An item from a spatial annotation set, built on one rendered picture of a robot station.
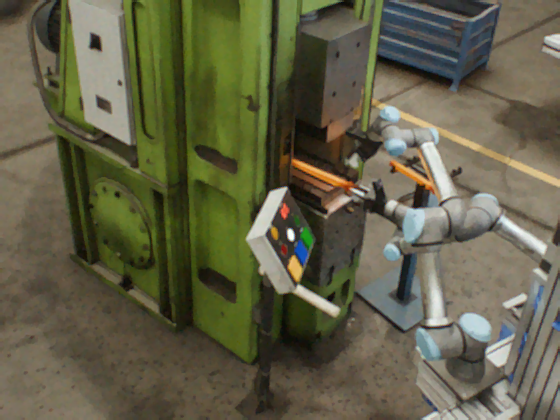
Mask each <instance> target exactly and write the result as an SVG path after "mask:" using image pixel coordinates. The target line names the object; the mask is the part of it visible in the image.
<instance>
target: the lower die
mask: <svg viewBox="0 0 560 420"><path fill-rule="evenodd" d="M292 159H295V160H297V161H299V162H302V163H304V164H306V165H309V166H311V167H313V168H316V169H318V170H321V171H323V172H325V173H328V174H330V175H332V176H335V177H337V178H339V179H342V180H344V181H346V178H345V177H343V176H341V177H339V176H340V175H338V174H336V173H334V172H333V173H332V171H330V170H328V169H326V170H325V168H323V167H321V166H319V167H318V166H317V164H315V163H313V162H312V163H310V161H308V160H306V159H305V160H303V158H302V157H300V156H298V157H296V154H293V157H292ZM292 175H293V178H291V183H290V184H289V189H290V190H292V191H294V182H295V180H296V178H300V182H299V179H297V181H296V188H295V191H296V193H298V194H299V195H301V192H302V184H303V182H305V181H307V185H306V183H304V185H303V197H305V198H307V199H308V198H309V189H310V187H311V186H312V185H315V189H313V187H314V186H313V187H312V188H311V193H310V199H311V201H313V202H315V203H317V204H319V205H321V206H323V207H324V206H325V205H326V204H328V203H329V202H331V201H332V200H333V199H335V198H336V197H338V196H339V195H340V194H342V193H343V192H345V188H342V187H340V186H338V185H337V186H336V187H335V184H333V183H331V182H329V181H327V180H325V179H322V178H320V177H318V176H316V175H314V174H312V173H310V172H308V171H306V170H304V169H302V168H299V167H297V166H295V165H293V164H292ZM331 198H332V200H331Z"/></svg>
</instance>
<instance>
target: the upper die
mask: <svg viewBox="0 0 560 420"><path fill-rule="evenodd" d="M353 114H354V110H353V111H352V110H351V111H350V112H349V113H347V114H346V115H344V116H342V117H340V118H339V119H337V120H335V121H333V122H330V123H329V124H328V125H326V126H325V127H323V128H318V127H316V126H314V125H311V124H309V123H307V122H305V121H302V120H300V119H298V118H295V123H294V130H297V131H299V132H301V133H303V134H306V135H308V136H310V137H312V138H315V139H317V140H319V141H321V142H324V143H326V144H327V143H328V142H330V141H332V140H333V139H335V138H336V137H338V136H340V135H341V134H343V133H345V130H346V129H347V128H349V127H352V123H353Z"/></svg>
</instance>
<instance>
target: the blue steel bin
mask: <svg viewBox="0 0 560 420"><path fill-rule="evenodd" d="M501 6H502V2H501V1H498V2H496V3H493V2H490V1H486V0H384V3H383V12H382V20H381V29H380V38H379V46H378V55H380V56H383V57H386V58H389V59H392V60H395V61H398V62H401V63H404V64H407V65H410V66H413V67H416V68H419V69H422V70H425V71H428V72H431V73H434V74H437V75H440V76H443V77H446V78H449V79H452V80H453V84H452V86H451V87H450V88H449V89H448V90H451V91H453V92H456V91H458V90H459V82H460V79H461V78H463V77H464V76H466V75H467V74H468V73H470V72H471V71H473V70H474V69H475V68H477V67H478V66H480V65H481V66H480V68H479V69H481V70H484V71H487V70H488V61H489V60H490V55H491V50H492V46H493V41H494V37H495V32H496V28H497V24H498V19H499V15H500V10H501Z"/></svg>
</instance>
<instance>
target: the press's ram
mask: <svg viewBox="0 0 560 420"><path fill-rule="evenodd" d="M317 12H318V17H317V18H316V19H314V20H310V21H299V24H300V37H299V54H298V72H297V89H296V106H295V118H298V119H300V120H302V121H305V122H307V123H309V124H311V125H314V126H316V127H318V128H323V127H325V126H326V125H328V124H329V123H330V122H333V121H335V120H337V119H339V118H340V117H342V116H344V115H346V114H347V113H349V112H350V111H351V110H352V111H353V110H354V109H356V108H358V107H360V102H361V93H362V85H363V76H364V68H365V59H366V51H367V42H368V33H369V25H370V23H367V22H364V21H361V20H358V19H355V18H352V17H349V16H345V15H342V14H339V13H336V12H333V11H330V10H327V9H324V8H322V9H319V10H318V11H317Z"/></svg>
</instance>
